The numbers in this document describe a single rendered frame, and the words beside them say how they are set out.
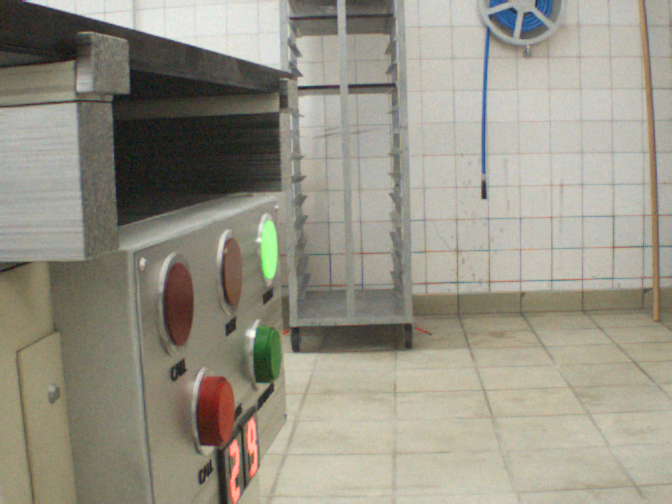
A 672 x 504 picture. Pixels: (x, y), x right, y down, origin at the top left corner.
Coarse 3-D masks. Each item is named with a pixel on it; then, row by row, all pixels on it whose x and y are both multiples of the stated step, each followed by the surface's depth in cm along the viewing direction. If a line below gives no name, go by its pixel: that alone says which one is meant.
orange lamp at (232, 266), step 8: (232, 240) 43; (232, 248) 43; (224, 256) 41; (232, 256) 43; (240, 256) 44; (224, 264) 41; (232, 264) 42; (240, 264) 44; (224, 272) 41; (232, 272) 42; (240, 272) 44; (224, 280) 41; (232, 280) 42; (240, 280) 44; (224, 288) 41; (232, 288) 42; (240, 288) 44; (232, 296) 42; (232, 304) 42
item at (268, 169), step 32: (224, 96) 55; (256, 96) 55; (288, 96) 54; (128, 128) 56; (160, 128) 56; (192, 128) 56; (224, 128) 55; (256, 128) 55; (288, 128) 57; (128, 160) 56; (160, 160) 56; (192, 160) 56; (224, 160) 56; (256, 160) 55; (288, 160) 57; (128, 192) 57; (160, 192) 56; (192, 192) 56; (224, 192) 56; (256, 192) 56
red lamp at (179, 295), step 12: (180, 264) 35; (180, 276) 35; (168, 288) 34; (180, 288) 35; (168, 300) 33; (180, 300) 35; (192, 300) 36; (168, 312) 33; (180, 312) 35; (192, 312) 36; (168, 324) 34; (180, 324) 35; (180, 336) 35
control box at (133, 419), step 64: (128, 256) 31; (192, 256) 37; (256, 256) 48; (64, 320) 31; (128, 320) 31; (192, 320) 37; (256, 320) 48; (128, 384) 31; (192, 384) 37; (256, 384) 47; (128, 448) 32; (192, 448) 37
